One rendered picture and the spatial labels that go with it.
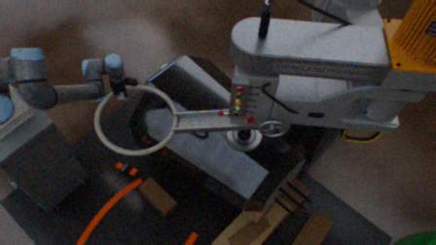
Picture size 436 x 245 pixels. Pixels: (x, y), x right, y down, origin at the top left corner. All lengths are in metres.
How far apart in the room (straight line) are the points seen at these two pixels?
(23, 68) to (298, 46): 1.11
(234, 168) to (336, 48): 1.03
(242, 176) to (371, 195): 1.33
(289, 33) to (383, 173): 2.04
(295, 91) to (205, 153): 0.80
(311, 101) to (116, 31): 2.69
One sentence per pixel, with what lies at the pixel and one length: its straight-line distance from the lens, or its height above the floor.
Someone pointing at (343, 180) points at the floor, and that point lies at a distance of 3.29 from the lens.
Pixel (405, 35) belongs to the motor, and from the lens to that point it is 1.68.
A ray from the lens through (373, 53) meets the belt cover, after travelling 1.70.
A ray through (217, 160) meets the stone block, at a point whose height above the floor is 0.72.
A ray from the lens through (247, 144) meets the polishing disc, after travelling 2.28.
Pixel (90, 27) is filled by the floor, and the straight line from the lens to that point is 4.22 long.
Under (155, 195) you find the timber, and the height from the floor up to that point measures 0.14.
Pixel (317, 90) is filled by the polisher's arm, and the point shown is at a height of 1.41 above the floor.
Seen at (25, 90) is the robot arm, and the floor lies 1.61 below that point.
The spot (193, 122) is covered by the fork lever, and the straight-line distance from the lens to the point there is 2.26.
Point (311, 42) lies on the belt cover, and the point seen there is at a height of 1.69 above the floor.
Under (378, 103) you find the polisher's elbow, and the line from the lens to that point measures 1.96.
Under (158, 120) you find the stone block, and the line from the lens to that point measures 2.55.
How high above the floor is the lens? 2.85
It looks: 58 degrees down
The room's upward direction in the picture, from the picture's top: 4 degrees clockwise
